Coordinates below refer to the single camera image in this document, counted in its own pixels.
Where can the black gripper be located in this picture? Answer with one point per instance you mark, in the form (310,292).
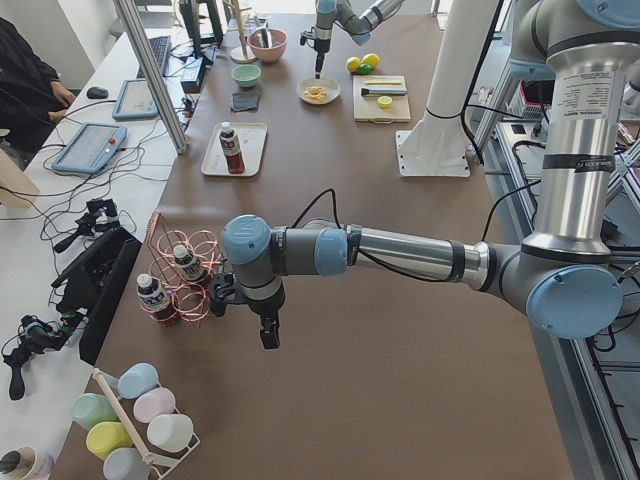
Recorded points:
(320,46)
(263,310)

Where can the white plate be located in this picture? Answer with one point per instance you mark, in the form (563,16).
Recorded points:
(332,87)

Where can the twisted ring donut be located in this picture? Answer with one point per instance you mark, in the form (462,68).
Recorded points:
(315,93)

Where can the cream serving tray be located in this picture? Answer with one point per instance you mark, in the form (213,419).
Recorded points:
(252,137)

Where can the dark tea bottle on tray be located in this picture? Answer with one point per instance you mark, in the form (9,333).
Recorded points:
(231,149)

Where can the green lime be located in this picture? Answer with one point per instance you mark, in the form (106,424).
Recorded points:
(364,69)

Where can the pink bowl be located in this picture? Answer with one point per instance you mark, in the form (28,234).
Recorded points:
(273,54)

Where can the whole yellow lemon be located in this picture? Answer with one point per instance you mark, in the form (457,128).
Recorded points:
(371,59)

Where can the yellow plastic knife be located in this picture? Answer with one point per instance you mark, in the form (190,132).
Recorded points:
(383,81)

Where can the metal ice scoop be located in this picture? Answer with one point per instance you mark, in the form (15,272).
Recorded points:
(263,37)

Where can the wooden cutting board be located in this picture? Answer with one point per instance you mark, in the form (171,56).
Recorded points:
(366,109)

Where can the wooden mug tree stand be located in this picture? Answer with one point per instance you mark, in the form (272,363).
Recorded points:
(241,54)

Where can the mint green bowl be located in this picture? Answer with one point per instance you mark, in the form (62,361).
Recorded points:
(247,75)

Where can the lemon half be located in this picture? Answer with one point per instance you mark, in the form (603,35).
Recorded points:
(384,102)

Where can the dark grey coaster cloth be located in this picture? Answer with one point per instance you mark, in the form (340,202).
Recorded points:
(244,101)

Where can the dark bottle in rack rear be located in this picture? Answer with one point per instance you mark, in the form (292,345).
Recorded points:
(190,266)

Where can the dark bottle in rack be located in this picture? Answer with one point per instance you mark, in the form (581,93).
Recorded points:
(190,266)
(155,300)

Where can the dark bottle in rack front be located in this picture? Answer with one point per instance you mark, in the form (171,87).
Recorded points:
(155,300)

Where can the pink plastic cup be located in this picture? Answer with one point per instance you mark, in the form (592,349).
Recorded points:
(157,401)

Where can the white plastic cup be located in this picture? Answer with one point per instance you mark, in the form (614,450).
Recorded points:
(170,432)

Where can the light blue plastic cup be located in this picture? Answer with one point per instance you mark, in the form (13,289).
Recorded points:
(137,380)

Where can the black monitor stand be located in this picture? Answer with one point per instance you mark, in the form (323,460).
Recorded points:
(202,22)

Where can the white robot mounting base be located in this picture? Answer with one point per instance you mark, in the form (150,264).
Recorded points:
(436,146)

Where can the black keyboard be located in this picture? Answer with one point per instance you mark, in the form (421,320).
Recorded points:
(161,48)

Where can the black open case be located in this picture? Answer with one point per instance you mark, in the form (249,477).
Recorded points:
(95,281)

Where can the blue teach pendant far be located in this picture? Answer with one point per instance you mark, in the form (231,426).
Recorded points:
(134,102)

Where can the blue teach pendant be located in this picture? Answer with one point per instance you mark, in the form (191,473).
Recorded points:
(134,102)
(91,148)

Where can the pale mint plastic cup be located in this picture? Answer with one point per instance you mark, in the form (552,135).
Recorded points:
(91,409)

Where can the yellow plastic cup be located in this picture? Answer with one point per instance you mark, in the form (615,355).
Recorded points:
(105,437)

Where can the grey plastic cup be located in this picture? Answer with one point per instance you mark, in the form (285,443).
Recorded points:
(125,464)

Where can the black computer mouse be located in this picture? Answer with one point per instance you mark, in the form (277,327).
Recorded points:
(97,93)

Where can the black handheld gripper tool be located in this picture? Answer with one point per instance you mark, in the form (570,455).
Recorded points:
(35,337)

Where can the blue teach pendant near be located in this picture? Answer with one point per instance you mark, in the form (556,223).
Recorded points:
(91,148)

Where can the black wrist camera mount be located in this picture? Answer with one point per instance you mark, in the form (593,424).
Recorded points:
(223,291)

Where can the copper wire bottle rack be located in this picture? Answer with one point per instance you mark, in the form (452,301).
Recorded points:
(191,301)

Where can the aluminium frame post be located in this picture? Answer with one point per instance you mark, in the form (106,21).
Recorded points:
(128,14)

